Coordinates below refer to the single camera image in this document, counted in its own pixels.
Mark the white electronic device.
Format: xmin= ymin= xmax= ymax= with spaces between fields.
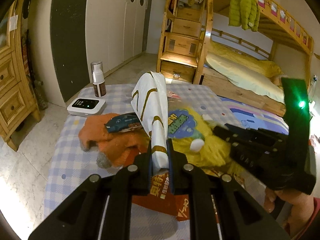
xmin=67 ymin=98 xmax=106 ymax=117

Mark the yellow fluffy duster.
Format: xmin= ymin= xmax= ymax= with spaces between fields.
xmin=168 ymin=107 xmax=244 ymax=177

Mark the checkered table cloth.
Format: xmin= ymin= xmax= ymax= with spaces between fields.
xmin=44 ymin=83 xmax=244 ymax=239

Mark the white wardrobe with holes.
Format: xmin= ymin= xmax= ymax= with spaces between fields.
xmin=50 ymin=0 xmax=148 ymax=101

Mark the green puffer jacket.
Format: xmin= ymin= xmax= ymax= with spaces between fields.
xmin=228 ymin=0 xmax=260 ymax=32

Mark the wooden drawer staircase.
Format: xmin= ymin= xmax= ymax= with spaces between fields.
xmin=156 ymin=0 xmax=213 ymax=85

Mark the wooden bunk bed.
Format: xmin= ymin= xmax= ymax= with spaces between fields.
xmin=200 ymin=0 xmax=314 ymax=116

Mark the paper tag on cabinet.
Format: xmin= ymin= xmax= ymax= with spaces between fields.
xmin=9 ymin=15 xmax=18 ymax=31

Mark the clear plastic wrapper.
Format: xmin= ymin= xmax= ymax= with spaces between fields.
xmin=167 ymin=90 xmax=191 ymax=111

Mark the rainbow oval rug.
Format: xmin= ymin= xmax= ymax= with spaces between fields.
xmin=219 ymin=96 xmax=289 ymax=135

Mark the pine wooden cabinet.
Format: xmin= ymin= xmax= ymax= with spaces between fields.
xmin=1 ymin=0 xmax=41 ymax=151

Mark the orange plush cloth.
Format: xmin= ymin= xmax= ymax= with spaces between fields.
xmin=78 ymin=113 xmax=149 ymax=167

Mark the red robot picture cardboard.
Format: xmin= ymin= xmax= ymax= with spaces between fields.
xmin=125 ymin=152 xmax=247 ymax=222

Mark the white brown pump bottle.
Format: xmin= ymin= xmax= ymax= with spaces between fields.
xmin=91 ymin=61 xmax=106 ymax=97

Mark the white gold striped bag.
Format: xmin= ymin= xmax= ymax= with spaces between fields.
xmin=131 ymin=72 xmax=169 ymax=176

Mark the yellow bed duvet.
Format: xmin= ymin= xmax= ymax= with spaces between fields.
xmin=206 ymin=40 xmax=284 ymax=103

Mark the person's right hand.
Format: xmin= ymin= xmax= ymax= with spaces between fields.
xmin=263 ymin=186 xmax=316 ymax=233

